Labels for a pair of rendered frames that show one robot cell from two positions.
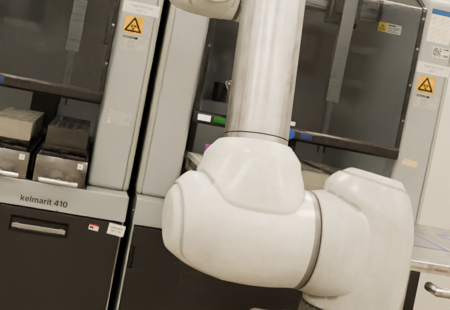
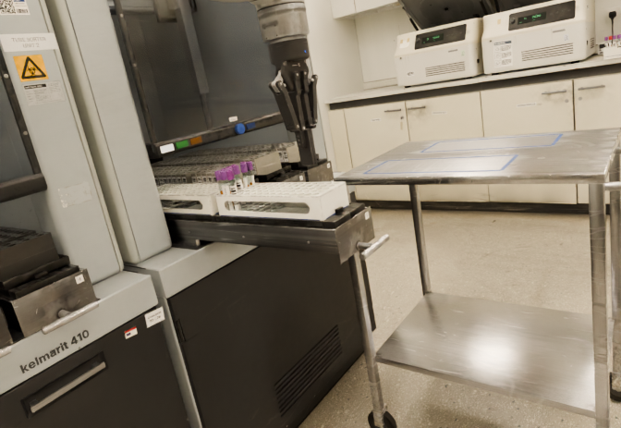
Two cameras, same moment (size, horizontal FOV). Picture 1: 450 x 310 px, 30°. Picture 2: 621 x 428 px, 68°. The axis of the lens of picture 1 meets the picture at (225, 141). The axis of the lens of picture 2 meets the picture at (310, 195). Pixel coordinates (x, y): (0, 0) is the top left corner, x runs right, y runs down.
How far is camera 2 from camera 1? 1.41 m
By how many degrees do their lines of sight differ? 43
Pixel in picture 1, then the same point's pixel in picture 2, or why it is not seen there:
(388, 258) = not seen: outside the picture
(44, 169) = (34, 313)
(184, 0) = not seen: outside the picture
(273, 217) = not seen: outside the picture
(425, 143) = not seen: hidden behind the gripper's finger
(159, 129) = (125, 184)
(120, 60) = (39, 122)
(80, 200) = (101, 315)
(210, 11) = not seen: outside the picture
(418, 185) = (320, 129)
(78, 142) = (43, 250)
